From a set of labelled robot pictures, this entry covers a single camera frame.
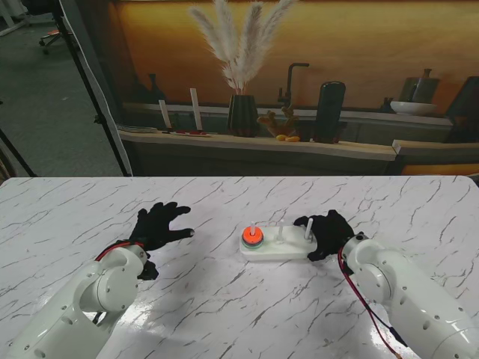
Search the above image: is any tall white candle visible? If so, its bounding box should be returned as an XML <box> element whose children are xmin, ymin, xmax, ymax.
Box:
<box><xmin>189</xmin><ymin>88</ymin><xmax>204</xmax><ymax>131</ymax></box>

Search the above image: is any dark ribbed vase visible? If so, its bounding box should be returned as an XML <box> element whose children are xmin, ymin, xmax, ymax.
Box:
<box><xmin>227</xmin><ymin>93</ymin><xmax>260</xmax><ymax>138</ymax></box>

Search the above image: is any black kitchen faucet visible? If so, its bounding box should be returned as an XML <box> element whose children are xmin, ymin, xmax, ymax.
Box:
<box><xmin>277</xmin><ymin>62</ymin><xmax>311</xmax><ymax>109</ymax></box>

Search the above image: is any short wooden counter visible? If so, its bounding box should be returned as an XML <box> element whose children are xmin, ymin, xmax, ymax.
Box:
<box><xmin>391</xmin><ymin>138</ymin><xmax>479</xmax><ymax>156</ymax></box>

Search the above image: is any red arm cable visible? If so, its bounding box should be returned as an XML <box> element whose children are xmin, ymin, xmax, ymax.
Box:
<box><xmin>94</xmin><ymin>241</ymin><xmax>145</xmax><ymax>263</ymax></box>
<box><xmin>338</xmin><ymin>246</ymin><xmax>409</xmax><ymax>356</ymax></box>

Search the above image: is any red left arm cable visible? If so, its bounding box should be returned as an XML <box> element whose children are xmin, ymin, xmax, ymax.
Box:
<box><xmin>94</xmin><ymin>241</ymin><xmax>145</xmax><ymax>263</ymax></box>

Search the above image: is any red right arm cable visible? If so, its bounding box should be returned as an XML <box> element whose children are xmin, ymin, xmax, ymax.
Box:
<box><xmin>338</xmin><ymin>246</ymin><xmax>409</xmax><ymax>356</ymax></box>

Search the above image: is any white pampas grass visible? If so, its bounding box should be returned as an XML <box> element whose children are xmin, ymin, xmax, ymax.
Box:
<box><xmin>188</xmin><ymin>0</ymin><xmax>299</xmax><ymax>94</ymax></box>

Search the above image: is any white bowl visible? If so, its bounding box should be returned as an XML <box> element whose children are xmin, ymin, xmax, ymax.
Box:
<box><xmin>390</xmin><ymin>100</ymin><xmax>438</xmax><ymax>116</ymax></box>

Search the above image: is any black tripod stand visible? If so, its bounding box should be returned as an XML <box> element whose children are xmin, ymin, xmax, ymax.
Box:
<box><xmin>52</xmin><ymin>0</ymin><xmax>132</xmax><ymax>177</ymax></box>
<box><xmin>0</xmin><ymin>129</ymin><xmax>38</xmax><ymax>177</ymax></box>

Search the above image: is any stack of plates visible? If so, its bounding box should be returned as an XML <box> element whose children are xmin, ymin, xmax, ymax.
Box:
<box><xmin>118</xmin><ymin>124</ymin><xmax>158</xmax><ymax>135</ymax></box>

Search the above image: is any squat dark glass bottle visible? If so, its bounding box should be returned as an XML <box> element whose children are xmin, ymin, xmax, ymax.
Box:
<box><xmin>130</xmin><ymin>74</ymin><xmax>149</xmax><ymax>102</ymax></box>

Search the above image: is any white desk frame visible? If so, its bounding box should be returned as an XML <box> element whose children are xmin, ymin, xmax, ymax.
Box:
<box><xmin>0</xmin><ymin>0</ymin><xmax>31</xmax><ymax>37</ymax></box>

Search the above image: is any dark angular box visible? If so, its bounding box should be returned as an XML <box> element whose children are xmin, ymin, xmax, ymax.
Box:
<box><xmin>443</xmin><ymin>76</ymin><xmax>479</xmax><ymax>144</ymax></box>

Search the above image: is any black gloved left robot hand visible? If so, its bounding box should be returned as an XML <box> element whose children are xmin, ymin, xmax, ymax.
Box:
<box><xmin>129</xmin><ymin>201</ymin><xmax>195</xmax><ymax>252</ymax></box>

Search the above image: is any short white candle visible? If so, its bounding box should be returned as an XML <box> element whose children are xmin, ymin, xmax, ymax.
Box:
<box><xmin>158</xmin><ymin>99</ymin><xmax>172</xmax><ymax>129</ymax></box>

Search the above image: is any office chair base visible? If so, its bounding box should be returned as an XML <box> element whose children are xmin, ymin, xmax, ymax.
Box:
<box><xmin>38</xmin><ymin>28</ymin><xmax>64</xmax><ymax>56</ymax></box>

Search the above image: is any tall dark glass bottle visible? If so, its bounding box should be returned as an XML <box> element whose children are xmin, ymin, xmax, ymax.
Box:
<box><xmin>147</xmin><ymin>73</ymin><xmax>165</xmax><ymax>104</ymax></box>

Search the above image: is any brown coral figurine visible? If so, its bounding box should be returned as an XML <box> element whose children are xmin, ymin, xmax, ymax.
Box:
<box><xmin>256</xmin><ymin>105</ymin><xmax>300</xmax><ymax>138</ymax></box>

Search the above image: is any tray with red pieces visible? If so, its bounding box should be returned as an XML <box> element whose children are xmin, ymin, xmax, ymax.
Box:
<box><xmin>161</xmin><ymin>129</ymin><xmax>213</xmax><ymax>138</ymax></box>

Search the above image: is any white Hanoi tower base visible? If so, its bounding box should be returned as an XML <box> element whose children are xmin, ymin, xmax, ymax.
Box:
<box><xmin>239</xmin><ymin>218</ymin><xmax>319</xmax><ymax>263</ymax></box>

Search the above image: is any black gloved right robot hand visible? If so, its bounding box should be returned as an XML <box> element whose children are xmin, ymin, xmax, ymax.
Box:
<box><xmin>293</xmin><ymin>209</ymin><xmax>356</xmax><ymax>263</ymax></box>

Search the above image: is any tall black cylinder appliance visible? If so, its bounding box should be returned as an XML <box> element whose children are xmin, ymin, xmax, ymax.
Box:
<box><xmin>313</xmin><ymin>81</ymin><xmax>347</xmax><ymax>144</ymax></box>

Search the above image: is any orange kitchen backdrop banner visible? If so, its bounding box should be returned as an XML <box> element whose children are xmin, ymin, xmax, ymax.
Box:
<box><xmin>61</xmin><ymin>0</ymin><xmax>479</xmax><ymax>177</ymax></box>

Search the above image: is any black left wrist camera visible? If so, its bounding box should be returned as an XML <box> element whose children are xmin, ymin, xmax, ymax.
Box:
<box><xmin>136</xmin><ymin>260</ymin><xmax>159</xmax><ymax>281</ymax></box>

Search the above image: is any grey board with bottle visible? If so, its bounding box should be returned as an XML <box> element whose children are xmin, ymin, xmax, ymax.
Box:
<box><xmin>398</xmin><ymin>68</ymin><xmax>441</xmax><ymax>102</ymax></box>

